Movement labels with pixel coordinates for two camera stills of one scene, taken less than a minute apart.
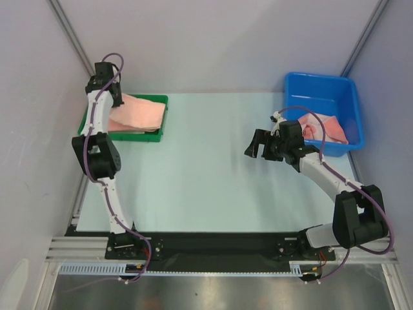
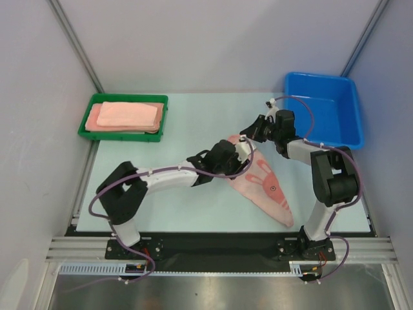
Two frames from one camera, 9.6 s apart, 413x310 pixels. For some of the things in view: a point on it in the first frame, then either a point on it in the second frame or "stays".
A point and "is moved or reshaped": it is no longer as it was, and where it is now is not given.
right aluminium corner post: (370, 26) stays
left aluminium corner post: (62, 18) stays
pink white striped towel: (312, 129) to (260, 185)
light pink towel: (139, 112) is moved or reshaped
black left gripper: (118, 102) to (238, 165)
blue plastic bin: (333, 95) stays
